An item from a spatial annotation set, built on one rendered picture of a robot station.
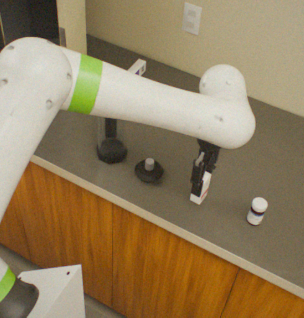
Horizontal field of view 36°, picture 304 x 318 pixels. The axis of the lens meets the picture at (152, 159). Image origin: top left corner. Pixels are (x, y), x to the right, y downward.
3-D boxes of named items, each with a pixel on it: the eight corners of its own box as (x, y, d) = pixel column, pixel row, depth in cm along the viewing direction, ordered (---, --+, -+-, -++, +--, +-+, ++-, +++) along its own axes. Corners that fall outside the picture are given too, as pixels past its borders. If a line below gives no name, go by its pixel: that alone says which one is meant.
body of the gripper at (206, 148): (207, 116, 127) (202, 141, 134) (192, 133, 122) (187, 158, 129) (232, 128, 125) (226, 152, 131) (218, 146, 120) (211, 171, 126)
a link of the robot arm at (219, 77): (245, 55, 113) (200, 53, 112) (255, 88, 105) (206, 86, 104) (234, 100, 123) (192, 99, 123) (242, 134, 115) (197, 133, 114)
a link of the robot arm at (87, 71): (-8, 97, 85) (7, 29, 83) (-2, 92, 97) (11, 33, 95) (90, 121, 90) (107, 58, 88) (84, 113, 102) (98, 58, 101)
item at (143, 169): (144, 160, 157) (145, 146, 152) (167, 172, 154) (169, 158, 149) (128, 177, 151) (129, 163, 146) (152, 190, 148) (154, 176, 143)
